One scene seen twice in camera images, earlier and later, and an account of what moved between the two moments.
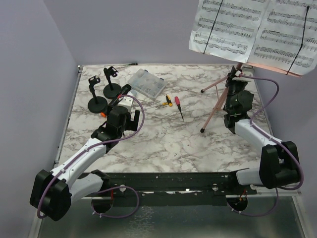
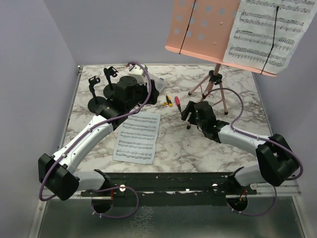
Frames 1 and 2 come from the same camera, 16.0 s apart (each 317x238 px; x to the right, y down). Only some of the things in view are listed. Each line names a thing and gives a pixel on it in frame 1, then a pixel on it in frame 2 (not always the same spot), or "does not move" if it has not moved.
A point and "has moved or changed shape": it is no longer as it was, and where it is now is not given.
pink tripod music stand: [239, 66] to [203, 30]
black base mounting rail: [176, 189] does not move
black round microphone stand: [111, 90] does not move
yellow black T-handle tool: [169, 101] does not move
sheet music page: [279, 35] has moved or changed shape
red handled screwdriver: [178, 103] does not move
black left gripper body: [130, 125] to [142, 93]
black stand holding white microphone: [97, 104] does not move
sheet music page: [228, 29] to [135, 140]
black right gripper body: [234, 87] to [192, 119]
